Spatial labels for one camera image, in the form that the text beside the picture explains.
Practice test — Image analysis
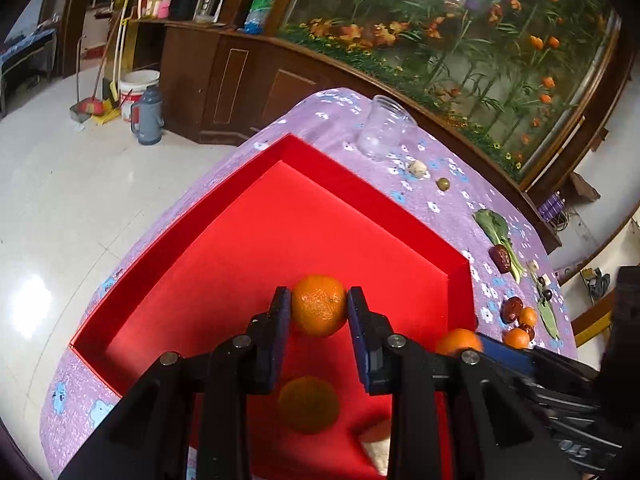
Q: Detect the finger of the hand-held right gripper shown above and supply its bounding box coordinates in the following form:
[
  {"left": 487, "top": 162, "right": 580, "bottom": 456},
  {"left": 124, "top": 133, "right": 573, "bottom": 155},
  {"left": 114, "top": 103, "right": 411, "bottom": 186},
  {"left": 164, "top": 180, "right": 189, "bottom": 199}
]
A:
[
  {"left": 475, "top": 332, "right": 603, "bottom": 386},
  {"left": 514, "top": 376, "right": 623, "bottom": 472}
]

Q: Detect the green leaf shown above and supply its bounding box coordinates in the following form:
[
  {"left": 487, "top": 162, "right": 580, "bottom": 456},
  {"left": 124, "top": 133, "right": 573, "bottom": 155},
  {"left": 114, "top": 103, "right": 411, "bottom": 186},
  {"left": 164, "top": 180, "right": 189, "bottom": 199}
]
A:
[{"left": 536, "top": 285, "right": 561, "bottom": 341}]

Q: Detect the yellow dustpan with white handle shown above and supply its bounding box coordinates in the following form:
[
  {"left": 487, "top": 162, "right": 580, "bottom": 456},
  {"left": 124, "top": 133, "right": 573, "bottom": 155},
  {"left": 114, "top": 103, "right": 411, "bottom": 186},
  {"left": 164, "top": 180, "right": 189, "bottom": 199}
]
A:
[{"left": 92, "top": 0, "right": 132, "bottom": 126}]

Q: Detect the green water bottle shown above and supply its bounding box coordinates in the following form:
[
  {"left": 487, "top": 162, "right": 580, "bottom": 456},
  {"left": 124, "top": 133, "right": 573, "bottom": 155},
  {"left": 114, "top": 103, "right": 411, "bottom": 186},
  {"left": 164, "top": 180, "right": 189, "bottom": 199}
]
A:
[{"left": 244, "top": 0, "right": 277, "bottom": 35}]

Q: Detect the wooden cabinet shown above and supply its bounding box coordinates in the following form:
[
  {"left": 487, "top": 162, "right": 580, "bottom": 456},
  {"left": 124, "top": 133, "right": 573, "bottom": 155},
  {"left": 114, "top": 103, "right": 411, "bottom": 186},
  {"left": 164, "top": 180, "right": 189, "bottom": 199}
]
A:
[{"left": 161, "top": 20, "right": 563, "bottom": 256}]

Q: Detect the green bok choy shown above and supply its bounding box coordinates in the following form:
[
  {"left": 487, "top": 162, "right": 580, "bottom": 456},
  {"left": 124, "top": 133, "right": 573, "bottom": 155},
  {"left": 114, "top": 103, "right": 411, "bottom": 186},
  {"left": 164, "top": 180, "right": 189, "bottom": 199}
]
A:
[{"left": 473, "top": 208, "right": 527, "bottom": 281}]

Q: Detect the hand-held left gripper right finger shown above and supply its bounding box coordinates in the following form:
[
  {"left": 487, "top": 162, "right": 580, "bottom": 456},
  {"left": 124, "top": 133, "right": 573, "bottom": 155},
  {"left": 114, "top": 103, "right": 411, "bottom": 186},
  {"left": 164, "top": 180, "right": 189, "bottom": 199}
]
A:
[{"left": 347, "top": 286, "right": 576, "bottom": 480}]

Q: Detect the red shallow box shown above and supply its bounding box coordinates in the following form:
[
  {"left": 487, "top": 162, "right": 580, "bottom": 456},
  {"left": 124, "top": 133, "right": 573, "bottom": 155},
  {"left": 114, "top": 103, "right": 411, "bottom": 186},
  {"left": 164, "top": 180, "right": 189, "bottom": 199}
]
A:
[{"left": 69, "top": 132, "right": 476, "bottom": 480}]

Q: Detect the large red date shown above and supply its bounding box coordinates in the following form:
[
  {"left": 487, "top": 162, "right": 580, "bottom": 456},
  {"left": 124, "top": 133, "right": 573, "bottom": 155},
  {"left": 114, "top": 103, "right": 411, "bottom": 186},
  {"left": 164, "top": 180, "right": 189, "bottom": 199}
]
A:
[
  {"left": 501, "top": 296, "right": 524, "bottom": 324},
  {"left": 488, "top": 245, "right": 514, "bottom": 275}
]

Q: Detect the grey thermos flask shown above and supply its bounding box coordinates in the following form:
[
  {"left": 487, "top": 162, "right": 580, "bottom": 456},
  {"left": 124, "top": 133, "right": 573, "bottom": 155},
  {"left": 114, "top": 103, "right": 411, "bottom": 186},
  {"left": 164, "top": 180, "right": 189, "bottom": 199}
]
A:
[{"left": 131, "top": 86, "right": 165, "bottom": 146}]

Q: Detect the table with blue cloth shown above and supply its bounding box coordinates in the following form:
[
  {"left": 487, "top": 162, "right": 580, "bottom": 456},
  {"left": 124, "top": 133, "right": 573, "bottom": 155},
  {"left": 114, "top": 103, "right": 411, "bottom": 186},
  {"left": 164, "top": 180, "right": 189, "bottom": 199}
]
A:
[{"left": 0, "top": 27, "right": 56, "bottom": 111}]

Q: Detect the clear glass jar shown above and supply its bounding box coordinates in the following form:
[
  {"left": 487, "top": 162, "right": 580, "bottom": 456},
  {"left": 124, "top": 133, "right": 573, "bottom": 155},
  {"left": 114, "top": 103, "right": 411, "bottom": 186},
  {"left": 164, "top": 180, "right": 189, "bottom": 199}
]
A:
[{"left": 356, "top": 95, "right": 418, "bottom": 161}]

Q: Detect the beige taro chunk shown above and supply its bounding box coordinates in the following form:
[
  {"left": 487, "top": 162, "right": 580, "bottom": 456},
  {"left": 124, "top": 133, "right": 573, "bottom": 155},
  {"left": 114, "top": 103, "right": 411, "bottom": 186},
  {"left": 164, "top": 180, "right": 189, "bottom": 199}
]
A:
[{"left": 357, "top": 419, "right": 393, "bottom": 477}]

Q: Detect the dull yellowish mandarin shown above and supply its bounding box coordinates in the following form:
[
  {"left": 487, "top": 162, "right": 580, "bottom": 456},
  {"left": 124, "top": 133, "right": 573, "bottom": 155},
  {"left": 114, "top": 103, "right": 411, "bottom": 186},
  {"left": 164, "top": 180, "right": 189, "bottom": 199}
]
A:
[{"left": 277, "top": 376, "right": 341, "bottom": 435}]

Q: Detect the large orange mandarin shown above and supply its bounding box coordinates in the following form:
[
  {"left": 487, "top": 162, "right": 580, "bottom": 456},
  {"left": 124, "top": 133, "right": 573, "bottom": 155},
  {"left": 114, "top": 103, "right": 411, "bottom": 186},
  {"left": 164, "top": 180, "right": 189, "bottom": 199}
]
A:
[{"left": 291, "top": 274, "right": 348, "bottom": 338}]

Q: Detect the white plastic bucket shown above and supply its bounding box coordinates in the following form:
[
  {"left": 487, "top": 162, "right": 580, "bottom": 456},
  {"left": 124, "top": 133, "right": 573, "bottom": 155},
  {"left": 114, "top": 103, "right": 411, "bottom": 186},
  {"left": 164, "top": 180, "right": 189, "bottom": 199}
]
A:
[{"left": 118, "top": 70, "right": 161, "bottom": 123}]

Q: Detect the red broom and dustpan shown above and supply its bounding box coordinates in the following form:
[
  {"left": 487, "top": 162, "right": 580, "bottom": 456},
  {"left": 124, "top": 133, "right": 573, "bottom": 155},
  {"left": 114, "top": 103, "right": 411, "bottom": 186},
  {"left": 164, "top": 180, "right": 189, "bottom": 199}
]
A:
[{"left": 69, "top": 7, "right": 126, "bottom": 123}]

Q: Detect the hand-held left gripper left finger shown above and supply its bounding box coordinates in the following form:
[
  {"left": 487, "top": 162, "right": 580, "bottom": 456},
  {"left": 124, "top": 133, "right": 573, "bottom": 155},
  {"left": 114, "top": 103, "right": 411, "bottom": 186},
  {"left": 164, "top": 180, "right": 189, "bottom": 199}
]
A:
[{"left": 59, "top": 286, "right": 293, "bottom": 480}]

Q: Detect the purple floral tablecloth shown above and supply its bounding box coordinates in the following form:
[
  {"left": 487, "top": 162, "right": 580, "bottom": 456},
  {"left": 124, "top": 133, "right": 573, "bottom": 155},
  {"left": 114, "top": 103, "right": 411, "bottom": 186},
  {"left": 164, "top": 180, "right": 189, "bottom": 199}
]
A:
[{"left": 42, "top": 87, "right": 578, "bottom": 480}]

